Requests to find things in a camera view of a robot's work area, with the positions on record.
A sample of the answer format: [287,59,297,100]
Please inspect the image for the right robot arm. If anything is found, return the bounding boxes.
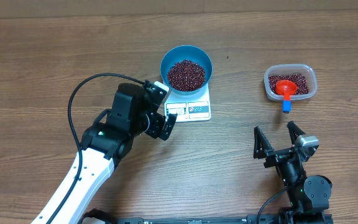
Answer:
[247,121,333,224]

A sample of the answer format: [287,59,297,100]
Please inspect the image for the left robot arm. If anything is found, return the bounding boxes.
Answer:
[34,81,177,223]

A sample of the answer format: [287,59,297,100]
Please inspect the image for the red adzuki beans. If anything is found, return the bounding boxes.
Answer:
[167,59,206,92]

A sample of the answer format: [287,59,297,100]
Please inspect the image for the clear plastic container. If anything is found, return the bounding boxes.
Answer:
[264,63,318,101]

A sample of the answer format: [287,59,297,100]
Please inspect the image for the teal plastic bowl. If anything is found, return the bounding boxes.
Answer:
[160,45,213,95]

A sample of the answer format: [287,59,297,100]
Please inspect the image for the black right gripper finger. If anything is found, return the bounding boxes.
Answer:
[254,126,273,159]
[287,121,305,147]

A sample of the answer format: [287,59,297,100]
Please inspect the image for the white digital kitchen scale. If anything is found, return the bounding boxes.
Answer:
[164,84,211,123]

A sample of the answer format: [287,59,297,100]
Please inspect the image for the red measuring scoop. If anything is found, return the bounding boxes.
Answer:
[275,80,298,113]

